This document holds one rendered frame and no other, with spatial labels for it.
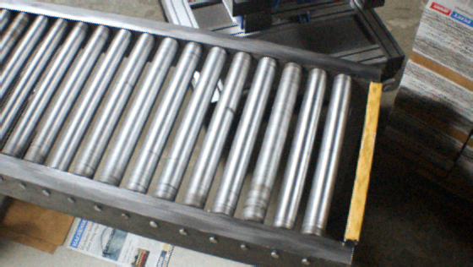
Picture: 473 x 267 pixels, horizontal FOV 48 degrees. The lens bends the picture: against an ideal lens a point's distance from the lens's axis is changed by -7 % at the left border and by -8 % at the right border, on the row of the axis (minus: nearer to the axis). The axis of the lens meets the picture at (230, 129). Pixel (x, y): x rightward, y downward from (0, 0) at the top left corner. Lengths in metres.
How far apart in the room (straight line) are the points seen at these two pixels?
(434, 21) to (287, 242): 0.82
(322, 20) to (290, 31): 0.15
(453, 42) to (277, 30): 0.90
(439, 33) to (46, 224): 1.51
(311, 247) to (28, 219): 1.29
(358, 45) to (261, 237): 1.34
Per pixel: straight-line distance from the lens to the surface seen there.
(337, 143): 1.30
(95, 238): 2.08
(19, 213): 2.21
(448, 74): 1.78
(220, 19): 2.38
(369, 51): 2.31
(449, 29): 1.67
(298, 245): 1.16
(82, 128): 1.35
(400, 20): 2.85
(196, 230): 1.17
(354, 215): 1.19
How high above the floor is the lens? 1.85
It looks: 55 degrees down
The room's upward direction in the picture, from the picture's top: 1 degrees clockwise
